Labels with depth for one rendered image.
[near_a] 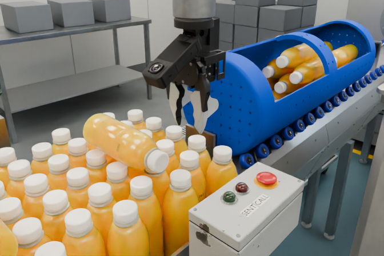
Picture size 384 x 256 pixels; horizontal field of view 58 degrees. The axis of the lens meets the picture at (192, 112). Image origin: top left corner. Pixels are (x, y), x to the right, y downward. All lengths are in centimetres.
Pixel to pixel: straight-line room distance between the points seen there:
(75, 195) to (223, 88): 46
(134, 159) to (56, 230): 17
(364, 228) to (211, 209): 77
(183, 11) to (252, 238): 38
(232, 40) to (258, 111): 418
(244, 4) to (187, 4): 424
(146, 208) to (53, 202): 15
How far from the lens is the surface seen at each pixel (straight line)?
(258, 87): 87
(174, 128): 81
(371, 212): 123
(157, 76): 56
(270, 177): 63
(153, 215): 64
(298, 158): 120
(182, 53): 58
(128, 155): 64
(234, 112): 91
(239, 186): 60
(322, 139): 135
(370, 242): 129
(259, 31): 473
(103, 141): 69
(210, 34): 64
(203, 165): 77
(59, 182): 74
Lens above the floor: 146
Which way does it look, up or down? 23 degrees down
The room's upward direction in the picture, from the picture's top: straight up
